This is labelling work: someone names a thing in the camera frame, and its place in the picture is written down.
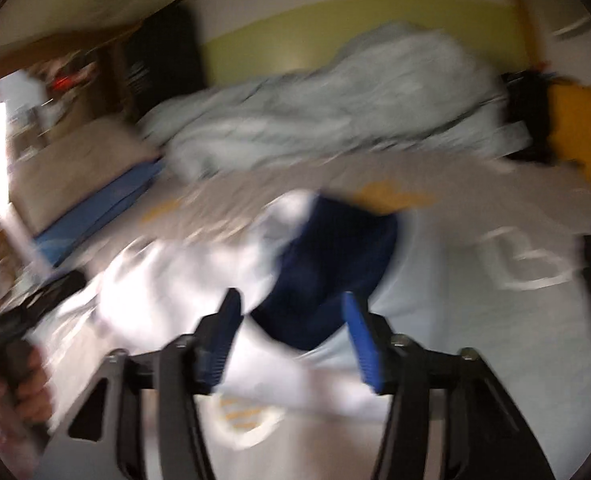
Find cluttered wooden shelf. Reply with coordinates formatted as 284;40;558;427
0;25;141;161

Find white and navy polo shirt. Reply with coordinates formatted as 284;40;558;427
55;189;401;423

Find beige pillow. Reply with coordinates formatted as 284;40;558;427
12;117;158;233

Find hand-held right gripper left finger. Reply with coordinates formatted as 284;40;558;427
35;287;243;480

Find yellow and black bag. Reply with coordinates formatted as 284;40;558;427
500;70;591;191

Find person's left hand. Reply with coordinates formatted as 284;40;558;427
0;345;57;428

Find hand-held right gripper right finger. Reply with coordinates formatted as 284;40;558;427
341;291;556;480

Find wooden pole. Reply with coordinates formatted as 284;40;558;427
500;0;551;68

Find blue pillow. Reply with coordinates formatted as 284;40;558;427
32;160;166;268

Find light grey duvet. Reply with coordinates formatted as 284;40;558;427
138;22;531;181

